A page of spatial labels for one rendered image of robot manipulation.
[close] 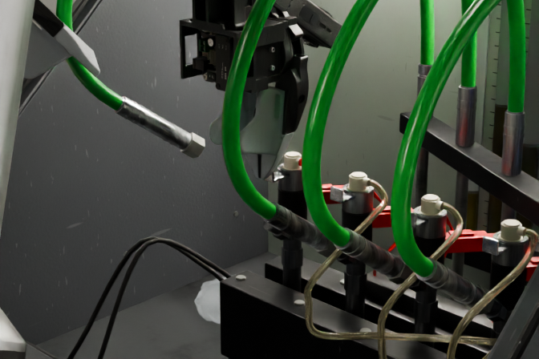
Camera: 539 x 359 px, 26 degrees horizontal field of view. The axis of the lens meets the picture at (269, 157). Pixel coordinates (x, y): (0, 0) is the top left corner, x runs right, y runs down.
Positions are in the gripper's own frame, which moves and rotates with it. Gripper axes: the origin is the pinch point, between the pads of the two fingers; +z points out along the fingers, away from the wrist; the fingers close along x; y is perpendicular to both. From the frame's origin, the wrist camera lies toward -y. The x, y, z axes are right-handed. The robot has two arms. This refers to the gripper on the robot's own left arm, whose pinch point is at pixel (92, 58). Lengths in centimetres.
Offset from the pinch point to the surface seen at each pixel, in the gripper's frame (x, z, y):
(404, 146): 30.1, 18.7, -10.5
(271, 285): -1.2, 27.1, 4.1
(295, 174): 1.9, 20.6, -5.1
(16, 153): -18.9, 1.5, 13.1
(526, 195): 11.7, 34.7, -17.3
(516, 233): 20.5, 32.9, -13.1
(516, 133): 8.2, 31.3, -21.1
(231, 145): 18.2, 11.9, -2.6
